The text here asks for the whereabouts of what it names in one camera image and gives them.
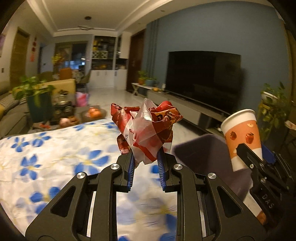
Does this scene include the orange white paper cup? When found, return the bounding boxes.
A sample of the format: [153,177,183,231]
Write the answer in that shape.
[221,109,263,171]

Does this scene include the red white plastic bag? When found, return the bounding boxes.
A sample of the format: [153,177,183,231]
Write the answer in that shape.
[110,98,183,166]

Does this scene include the grey plastic trash bin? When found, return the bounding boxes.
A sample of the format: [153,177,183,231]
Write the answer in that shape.
[172,134,252,200]

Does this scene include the blue floral white tablecloth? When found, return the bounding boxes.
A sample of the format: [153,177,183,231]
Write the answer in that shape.
[1,119,177,240]

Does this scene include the grey low tv cabinet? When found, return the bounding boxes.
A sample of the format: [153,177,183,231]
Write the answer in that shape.
[147,90,228,137]

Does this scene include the black flat television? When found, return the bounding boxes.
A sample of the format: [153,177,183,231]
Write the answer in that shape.
[166,51,243,114]

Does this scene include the oranges on coffee table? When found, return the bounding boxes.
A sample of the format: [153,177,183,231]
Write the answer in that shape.
[86,106,102,119]

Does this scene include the grey sectional sofa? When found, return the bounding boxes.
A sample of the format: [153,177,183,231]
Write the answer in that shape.
[0,79,77,140]

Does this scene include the green potted plant dark pot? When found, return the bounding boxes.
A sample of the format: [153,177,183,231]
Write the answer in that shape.
[12,76,55,123]

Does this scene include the white folding side table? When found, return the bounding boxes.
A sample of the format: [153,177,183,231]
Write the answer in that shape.
[132,83,152,95]

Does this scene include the small plants on side table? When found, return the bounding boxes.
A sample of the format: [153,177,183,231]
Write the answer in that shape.
[137,70,159,87]

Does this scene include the dark wooden door right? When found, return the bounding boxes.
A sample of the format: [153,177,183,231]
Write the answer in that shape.
[126,29,145,92]

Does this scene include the white display cabinet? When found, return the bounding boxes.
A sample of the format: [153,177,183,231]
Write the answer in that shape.
[89,32,132,90]

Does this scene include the brown wooden door left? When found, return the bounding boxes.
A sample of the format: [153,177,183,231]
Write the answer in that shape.
[10,28,30,89]

